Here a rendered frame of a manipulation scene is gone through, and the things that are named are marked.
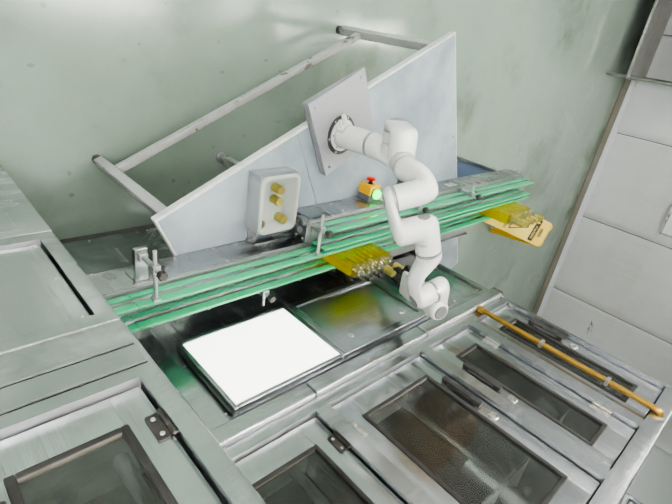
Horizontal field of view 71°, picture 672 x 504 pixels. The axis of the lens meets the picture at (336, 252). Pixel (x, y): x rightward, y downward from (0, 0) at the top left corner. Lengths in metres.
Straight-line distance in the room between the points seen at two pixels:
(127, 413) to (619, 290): 7.25
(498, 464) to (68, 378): 1.11
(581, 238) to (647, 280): 0.99
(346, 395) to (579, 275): 6.57
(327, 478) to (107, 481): 0.63
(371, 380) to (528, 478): 0.52
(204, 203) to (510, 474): 1.25
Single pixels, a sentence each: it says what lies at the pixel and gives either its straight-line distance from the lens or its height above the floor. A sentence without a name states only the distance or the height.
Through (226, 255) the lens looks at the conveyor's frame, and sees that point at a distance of 1.72.
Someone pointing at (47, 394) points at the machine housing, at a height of 1.39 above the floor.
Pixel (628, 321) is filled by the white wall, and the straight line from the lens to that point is 7.84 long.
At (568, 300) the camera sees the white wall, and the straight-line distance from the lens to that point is 8.02.
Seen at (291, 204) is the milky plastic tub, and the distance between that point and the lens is 1.82.
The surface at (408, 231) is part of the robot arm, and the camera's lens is 1.45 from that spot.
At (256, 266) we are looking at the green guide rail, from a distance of 1.70.
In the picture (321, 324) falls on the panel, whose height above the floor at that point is 1.14.
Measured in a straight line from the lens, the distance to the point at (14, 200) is 1.75.
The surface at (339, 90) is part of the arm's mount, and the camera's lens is 1.89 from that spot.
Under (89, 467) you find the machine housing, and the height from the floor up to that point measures 1.56.
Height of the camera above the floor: 2.11
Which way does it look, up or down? 38 degrees down
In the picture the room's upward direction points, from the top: 122 degrees clockwise
